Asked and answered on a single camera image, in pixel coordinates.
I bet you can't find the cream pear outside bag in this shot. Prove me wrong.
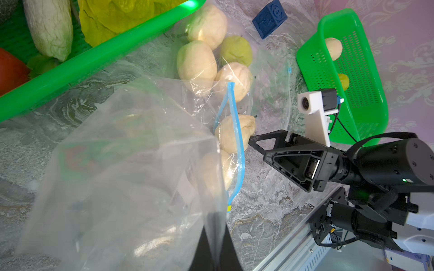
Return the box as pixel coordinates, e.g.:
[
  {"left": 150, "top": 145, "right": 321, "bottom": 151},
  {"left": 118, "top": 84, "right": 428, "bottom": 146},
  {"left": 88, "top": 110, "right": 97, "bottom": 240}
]
[{"left": 185, "top": 4, "right": 228, "bottom": 50}]

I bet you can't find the pale cucumber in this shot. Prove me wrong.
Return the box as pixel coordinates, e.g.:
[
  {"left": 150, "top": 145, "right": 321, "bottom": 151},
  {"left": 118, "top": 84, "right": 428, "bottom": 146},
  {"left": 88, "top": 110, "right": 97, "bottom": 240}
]
[{"left": 23, "top": 0, "right": 73, "bottom": 62}]

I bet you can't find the green basket with produce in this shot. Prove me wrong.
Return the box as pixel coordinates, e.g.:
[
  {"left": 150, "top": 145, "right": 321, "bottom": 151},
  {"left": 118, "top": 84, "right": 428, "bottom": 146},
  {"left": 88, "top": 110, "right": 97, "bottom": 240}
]
[{"left": 1, "top": 1, "right": 205, "bottom": 121}]

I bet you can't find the empty green basket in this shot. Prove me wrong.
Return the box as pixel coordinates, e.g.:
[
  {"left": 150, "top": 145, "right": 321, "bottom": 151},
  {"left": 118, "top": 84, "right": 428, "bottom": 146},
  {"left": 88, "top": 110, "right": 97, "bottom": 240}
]
[{"left": 296, "top": 9, "right": 389, "bottom": 145}]

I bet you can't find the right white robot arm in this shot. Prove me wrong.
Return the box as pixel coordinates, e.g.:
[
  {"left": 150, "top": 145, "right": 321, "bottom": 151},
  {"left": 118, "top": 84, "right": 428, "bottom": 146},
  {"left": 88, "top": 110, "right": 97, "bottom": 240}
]
[{"left": 249, "top": 130, "right": 434, "bottom": 256}]

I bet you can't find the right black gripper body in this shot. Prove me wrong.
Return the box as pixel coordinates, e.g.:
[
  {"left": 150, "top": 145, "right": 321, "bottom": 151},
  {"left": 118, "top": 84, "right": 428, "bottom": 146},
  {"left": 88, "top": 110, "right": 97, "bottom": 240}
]
[{"left": 262, "top": 133, "right": 339, "bottom": 192}]

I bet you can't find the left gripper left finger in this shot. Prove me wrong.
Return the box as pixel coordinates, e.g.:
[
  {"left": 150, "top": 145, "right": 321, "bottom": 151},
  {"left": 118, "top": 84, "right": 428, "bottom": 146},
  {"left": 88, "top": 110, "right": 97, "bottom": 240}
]
[{"left": 189, "top": 228, "right": 215, "bottom": 271}]

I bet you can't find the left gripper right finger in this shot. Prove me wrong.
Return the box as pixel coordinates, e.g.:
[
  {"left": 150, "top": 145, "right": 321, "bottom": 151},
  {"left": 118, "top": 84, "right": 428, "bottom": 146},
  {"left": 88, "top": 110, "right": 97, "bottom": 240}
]
[{"left": 218, "top": 227, "right": 243, "bottom": 271}]

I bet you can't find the blue cube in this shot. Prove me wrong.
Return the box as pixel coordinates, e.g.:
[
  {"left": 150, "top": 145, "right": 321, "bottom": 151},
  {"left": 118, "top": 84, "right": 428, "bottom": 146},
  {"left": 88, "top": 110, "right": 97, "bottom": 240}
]
[{"left": 252, "top": 0, "right": 288, "bottom": 40}]

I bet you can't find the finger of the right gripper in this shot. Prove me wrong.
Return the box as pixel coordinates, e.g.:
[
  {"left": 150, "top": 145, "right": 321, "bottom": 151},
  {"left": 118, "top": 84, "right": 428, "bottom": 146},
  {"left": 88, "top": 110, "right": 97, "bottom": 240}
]
[{"left": 249, "top": 129, "right": 288, "bottom": 152}]

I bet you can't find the yellow-green lettuce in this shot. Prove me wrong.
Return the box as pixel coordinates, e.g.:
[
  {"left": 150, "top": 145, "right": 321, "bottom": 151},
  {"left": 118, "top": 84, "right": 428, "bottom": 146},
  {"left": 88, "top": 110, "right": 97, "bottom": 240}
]
[{"left": 78, "top": 0, "right": 183, "bottom": 47}]

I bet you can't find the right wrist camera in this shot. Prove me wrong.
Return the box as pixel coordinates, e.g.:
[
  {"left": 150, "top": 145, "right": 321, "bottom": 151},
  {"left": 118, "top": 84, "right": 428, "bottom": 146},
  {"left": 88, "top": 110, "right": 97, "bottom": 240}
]
[{"left": 297, "top": 89, "right": 345, "bottom": 147}]

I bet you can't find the cream pear from bag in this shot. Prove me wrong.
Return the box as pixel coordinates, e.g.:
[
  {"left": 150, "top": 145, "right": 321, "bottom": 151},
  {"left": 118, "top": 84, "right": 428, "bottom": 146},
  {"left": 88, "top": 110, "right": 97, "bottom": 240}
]
[{"left": 215, "top": 115, "right": 256, "bottom": 154}]

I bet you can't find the red tomato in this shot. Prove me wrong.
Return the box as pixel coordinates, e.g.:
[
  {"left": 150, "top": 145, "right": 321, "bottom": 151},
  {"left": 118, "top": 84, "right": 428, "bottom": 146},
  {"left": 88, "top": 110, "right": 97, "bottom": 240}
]
[{"left": 1, "top": 49, "right": 31, "bottom": 96}]

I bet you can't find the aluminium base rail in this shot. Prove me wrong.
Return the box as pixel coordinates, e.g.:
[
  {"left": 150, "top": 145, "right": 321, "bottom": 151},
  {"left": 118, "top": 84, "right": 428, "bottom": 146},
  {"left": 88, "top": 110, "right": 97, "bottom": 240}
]
[{"left": 254, "top": 185, "right": 346, "bottom": 271}]

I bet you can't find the green pear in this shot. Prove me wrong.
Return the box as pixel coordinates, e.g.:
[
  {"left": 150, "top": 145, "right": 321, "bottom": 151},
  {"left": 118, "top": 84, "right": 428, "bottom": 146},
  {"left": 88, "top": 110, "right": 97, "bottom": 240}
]
[{"left": 338, "top": 73, "right": 349, "bottom": 91}]

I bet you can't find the clear zip-top bag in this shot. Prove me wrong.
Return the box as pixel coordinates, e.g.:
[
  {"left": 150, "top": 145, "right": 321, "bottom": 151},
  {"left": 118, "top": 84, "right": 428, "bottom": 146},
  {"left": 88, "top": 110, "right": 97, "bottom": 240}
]
[
  {"left": 17, "top": 77, "right": 245, "bottom": 271},
  {"left": 172, "top": 1, "right": 295, "bottom": 132}
]

